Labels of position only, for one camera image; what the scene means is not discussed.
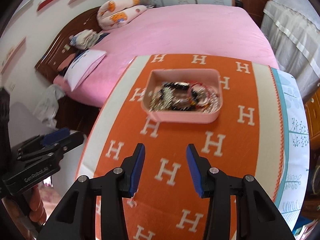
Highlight light blue patterned tablecloth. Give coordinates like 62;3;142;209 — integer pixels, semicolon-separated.
272;70;310;230

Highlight wooden desk with drawers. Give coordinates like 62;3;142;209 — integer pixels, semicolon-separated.
304;89;320;150

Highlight rolled bear pattern quilt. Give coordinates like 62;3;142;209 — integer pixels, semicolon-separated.
97;0;148;30

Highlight white lace covered furniture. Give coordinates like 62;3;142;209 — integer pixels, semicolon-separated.
261;0;319;102

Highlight black bead bracelet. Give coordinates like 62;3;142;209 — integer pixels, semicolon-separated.
159;81;201;112

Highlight white crumpled clothes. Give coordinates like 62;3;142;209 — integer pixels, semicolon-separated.
33;84;66;129

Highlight orange H pattern blanket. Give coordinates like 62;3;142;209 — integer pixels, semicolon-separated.
77;54;284;239

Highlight pink jewelry tray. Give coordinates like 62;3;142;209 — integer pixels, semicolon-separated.
141;68;223;124

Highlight dark wooden headboard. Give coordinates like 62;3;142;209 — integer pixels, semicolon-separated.
34;7;101;83

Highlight person's left hand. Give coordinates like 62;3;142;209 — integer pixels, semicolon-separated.
29;185;47;225

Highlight red string bracelet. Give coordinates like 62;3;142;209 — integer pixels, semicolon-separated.
187;81;212;106

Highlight white pillow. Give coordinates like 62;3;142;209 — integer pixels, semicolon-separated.
64;49;107;91

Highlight folded beige clothes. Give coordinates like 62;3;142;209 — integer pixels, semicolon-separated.
69;29;101;50

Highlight pink bed sheet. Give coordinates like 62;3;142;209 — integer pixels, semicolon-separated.
54;4;278;107

